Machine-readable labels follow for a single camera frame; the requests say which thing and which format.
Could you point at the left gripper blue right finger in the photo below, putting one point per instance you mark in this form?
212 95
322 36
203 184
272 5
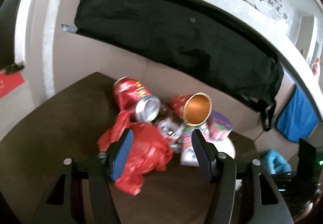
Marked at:
261 200

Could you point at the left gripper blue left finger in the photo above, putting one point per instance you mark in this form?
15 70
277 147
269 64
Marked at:
81 193

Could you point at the white yellow round scrubber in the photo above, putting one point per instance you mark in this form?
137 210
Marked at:
226 146

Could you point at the red plastic bag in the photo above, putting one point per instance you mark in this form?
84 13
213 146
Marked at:
149 151

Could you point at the red paper cup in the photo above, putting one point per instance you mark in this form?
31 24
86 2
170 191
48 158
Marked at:
194 109

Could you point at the silver wrapper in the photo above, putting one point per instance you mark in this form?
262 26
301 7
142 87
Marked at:
170 126

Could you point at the red drink can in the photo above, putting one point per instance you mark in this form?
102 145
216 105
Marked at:
132 96

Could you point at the blue hanging towel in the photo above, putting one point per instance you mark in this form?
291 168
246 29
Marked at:
297 119

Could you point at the red white packet on counter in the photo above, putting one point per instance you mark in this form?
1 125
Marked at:
315 68

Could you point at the red floor mat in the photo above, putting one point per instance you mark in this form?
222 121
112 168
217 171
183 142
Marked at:
9 82

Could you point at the black slippers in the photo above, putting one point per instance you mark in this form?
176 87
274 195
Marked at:
14 68

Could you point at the black refrigerator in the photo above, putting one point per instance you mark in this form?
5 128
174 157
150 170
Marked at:
8 19

